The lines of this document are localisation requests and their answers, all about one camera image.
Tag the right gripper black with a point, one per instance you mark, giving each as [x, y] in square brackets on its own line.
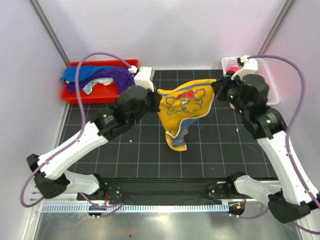
[220, 86]

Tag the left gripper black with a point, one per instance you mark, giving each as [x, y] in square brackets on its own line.
[155, 98]

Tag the pink microfiber towel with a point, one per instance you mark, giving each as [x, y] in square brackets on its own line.
[232, 69]

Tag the yellow tiger print towel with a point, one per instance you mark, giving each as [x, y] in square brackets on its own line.
[181, 107]

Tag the purple towel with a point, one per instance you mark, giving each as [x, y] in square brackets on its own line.
[122, 78]

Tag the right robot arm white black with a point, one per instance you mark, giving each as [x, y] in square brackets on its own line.
[296, 197]

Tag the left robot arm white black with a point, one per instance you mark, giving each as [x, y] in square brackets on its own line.
[52, 177]

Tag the white perforated plastic basket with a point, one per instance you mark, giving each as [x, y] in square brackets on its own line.
[263, 71]

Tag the red plastic bin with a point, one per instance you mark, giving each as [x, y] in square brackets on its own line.
[100, 94]

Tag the light blue white towel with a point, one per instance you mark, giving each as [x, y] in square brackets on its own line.
[88, 88]

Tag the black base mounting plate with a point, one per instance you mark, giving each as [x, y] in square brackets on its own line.
[163, 188]

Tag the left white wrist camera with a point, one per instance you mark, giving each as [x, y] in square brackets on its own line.
[143, 76]

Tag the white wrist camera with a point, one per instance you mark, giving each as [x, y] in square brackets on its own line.
[248, 66]
[143, 76]

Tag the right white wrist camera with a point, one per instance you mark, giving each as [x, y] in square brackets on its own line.
[248, 66]

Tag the right aluminium corner post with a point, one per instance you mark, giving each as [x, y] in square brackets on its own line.
[276, 26]

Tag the aluminium corner post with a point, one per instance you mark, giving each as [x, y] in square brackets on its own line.
[276, 26]
[49, 30]

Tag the white slotted cable duct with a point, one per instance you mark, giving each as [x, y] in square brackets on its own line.
[88, 208]

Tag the aluminium front rail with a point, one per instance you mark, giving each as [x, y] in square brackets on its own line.
[72, 195]

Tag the left aluminium corner post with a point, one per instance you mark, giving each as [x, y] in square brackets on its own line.
[49, 30]

